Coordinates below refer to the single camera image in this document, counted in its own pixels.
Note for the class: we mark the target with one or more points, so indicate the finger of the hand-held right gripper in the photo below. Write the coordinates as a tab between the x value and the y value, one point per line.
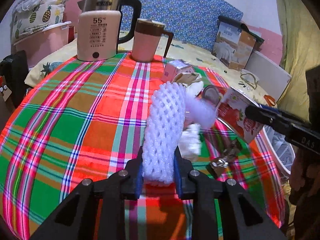
282	112
265	117

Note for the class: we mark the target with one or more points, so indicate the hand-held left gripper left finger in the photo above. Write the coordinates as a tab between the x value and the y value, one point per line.
138	180

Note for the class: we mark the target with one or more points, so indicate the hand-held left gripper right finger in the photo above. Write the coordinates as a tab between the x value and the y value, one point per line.
178	180

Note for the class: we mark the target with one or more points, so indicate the red drink carton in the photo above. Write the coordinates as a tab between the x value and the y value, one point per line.
232	115

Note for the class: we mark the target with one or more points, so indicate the white round bin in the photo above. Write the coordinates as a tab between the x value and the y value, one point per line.
275	157

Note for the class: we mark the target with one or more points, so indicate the white paper cup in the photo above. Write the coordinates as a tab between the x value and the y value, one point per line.
191	142

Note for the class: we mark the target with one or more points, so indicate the shiny plastic wrapper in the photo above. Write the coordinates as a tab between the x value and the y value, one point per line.
221	163

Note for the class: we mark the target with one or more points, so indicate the white foam fruit net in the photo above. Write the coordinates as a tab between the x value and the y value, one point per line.
162	130

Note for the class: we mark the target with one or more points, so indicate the metal can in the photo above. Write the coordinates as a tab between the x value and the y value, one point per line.
212	95

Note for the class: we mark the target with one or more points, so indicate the person's right hand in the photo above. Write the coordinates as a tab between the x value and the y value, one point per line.
303	177

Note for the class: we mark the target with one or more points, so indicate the white board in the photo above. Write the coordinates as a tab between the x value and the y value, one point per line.
270	72

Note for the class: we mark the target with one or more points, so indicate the printed cardboard box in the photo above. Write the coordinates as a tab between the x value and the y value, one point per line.
230	45

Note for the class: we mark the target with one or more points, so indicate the plaid tablecloth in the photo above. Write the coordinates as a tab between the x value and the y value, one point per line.
75	130

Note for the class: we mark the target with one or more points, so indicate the yellow green curtain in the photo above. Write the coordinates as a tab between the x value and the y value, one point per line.
297	30

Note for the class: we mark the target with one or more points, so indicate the crumpled beige paper wrapper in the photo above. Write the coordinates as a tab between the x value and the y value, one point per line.
186	78

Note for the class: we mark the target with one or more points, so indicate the yellow pineapple bed sheet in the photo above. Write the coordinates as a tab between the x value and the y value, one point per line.
200	52

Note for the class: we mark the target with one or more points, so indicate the small pink carton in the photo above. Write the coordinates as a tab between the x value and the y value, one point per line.
172	71

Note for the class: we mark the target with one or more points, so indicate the pink mug with brown lid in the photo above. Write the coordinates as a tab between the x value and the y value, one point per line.
145	45

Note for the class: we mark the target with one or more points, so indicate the blue floral headboard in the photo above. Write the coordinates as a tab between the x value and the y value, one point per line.
180	10

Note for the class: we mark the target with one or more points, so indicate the beige steel electric kettle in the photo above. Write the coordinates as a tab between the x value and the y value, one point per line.
97	37

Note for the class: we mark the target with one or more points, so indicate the pink storage bin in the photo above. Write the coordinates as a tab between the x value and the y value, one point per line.
42	47

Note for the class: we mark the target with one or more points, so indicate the black bag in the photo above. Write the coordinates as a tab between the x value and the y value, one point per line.
15	67

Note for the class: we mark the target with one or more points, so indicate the pineapple print quilt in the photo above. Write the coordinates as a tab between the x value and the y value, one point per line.
45	12

